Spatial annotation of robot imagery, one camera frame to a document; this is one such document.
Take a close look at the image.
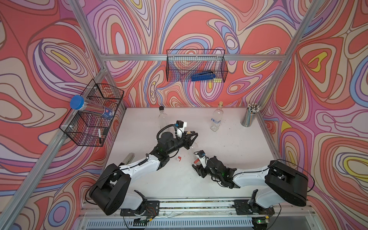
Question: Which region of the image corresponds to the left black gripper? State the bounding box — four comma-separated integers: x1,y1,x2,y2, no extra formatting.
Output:
165,132,198,157

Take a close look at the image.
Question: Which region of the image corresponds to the clear bottle with black cap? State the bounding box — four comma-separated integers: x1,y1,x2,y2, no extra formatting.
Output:
158,106,169,129

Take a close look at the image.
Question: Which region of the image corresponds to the clear bottle blue label cork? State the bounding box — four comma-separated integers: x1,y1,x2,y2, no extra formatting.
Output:
210,101,223,132

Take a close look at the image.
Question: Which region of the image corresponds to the clear bottle red label cork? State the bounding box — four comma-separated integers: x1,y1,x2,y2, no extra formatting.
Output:
188,136,200,164

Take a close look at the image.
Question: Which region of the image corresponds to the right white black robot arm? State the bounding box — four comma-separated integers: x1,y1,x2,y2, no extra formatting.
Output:
192,155,309,212

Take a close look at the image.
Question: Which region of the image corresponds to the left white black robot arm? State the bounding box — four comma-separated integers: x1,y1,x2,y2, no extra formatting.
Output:
89,131,198,216

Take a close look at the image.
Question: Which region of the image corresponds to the grey black stapler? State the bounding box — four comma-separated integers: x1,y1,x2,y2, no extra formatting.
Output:
120,152,135,165

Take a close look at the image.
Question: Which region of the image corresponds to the black marker in basket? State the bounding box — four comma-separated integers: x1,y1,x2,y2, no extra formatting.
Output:
98,129,102,144

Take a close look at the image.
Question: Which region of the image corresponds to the blue tool in basket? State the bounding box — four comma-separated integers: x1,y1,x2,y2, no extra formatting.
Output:
191,71,216,81

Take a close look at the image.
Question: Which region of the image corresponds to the metal cup with pencils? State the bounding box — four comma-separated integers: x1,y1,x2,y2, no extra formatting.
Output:
241,103,261,127

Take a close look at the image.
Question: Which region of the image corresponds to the clear tube with blue cap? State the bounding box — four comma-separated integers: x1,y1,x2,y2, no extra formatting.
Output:
70,95,114,119

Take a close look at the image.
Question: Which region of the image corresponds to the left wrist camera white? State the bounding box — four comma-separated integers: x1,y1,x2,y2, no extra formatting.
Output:
175,120,187,139

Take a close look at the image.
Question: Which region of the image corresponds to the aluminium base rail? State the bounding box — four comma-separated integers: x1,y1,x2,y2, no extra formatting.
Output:
78,197,314,219

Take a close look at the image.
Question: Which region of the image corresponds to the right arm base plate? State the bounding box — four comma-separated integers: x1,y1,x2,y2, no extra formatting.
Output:
232,199,275,216

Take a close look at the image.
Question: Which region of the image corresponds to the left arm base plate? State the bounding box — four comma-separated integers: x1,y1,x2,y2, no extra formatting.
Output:
120,200,160,218

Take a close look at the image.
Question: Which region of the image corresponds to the black wire basket left wall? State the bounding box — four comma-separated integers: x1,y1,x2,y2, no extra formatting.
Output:
59,80,124,147

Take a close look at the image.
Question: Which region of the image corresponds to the black wire basket wall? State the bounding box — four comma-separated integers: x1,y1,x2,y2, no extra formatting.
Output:
166,48,228,83
59,80,124,147

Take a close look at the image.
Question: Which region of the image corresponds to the black wire basket back wall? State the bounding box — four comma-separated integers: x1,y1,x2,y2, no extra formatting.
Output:
166,48,228,83

